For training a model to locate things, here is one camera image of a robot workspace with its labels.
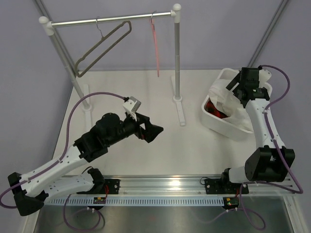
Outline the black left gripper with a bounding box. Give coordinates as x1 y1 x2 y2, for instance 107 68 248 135
106 111 163 147

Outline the white shirt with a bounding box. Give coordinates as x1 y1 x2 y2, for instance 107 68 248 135
208 79 253 132

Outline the red black plaid shirt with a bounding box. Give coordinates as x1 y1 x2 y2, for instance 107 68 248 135
205 100 228 119

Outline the grey clothes hanger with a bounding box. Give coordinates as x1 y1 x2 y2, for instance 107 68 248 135
74 20 132 78

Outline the red clothes hanger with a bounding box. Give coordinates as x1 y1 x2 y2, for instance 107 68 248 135
150 11 160 77

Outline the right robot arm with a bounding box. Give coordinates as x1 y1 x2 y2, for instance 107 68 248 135
220 66 295 193

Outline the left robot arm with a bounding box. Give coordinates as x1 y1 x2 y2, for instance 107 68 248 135
8 113 164 216

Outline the white metal clothes rack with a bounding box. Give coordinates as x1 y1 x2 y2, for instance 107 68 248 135
39 3 186 126

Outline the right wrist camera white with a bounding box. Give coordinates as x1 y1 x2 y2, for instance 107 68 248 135
259 69 272 88

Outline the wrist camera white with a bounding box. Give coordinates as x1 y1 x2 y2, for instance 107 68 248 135
259 69 272 88
122 96 141 121

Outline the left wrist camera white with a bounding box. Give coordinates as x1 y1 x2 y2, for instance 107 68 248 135
122 96 141 121

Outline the aluminium rail frame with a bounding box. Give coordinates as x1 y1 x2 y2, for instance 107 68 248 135
52 176 296 196

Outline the perforated cable duct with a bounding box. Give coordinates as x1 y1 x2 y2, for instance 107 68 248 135
47 195 224 207

